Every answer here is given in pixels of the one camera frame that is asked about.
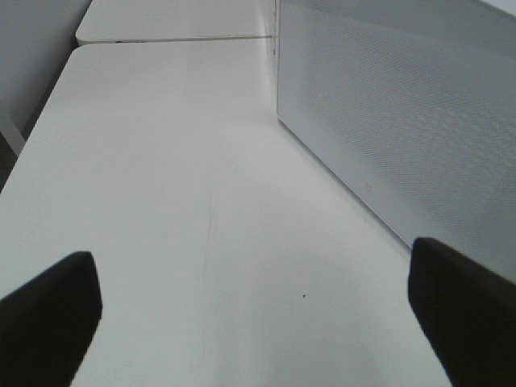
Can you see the white rear table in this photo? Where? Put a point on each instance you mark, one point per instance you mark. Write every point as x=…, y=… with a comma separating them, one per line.
x=107, y=22

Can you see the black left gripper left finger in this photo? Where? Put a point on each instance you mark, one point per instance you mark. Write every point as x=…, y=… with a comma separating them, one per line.
x=48, y=324

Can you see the white microwave door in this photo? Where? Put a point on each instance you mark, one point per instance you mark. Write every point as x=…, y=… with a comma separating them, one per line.
x=411, y=104

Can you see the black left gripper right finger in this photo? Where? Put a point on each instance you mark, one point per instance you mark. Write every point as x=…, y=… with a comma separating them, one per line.
x=466, y=312

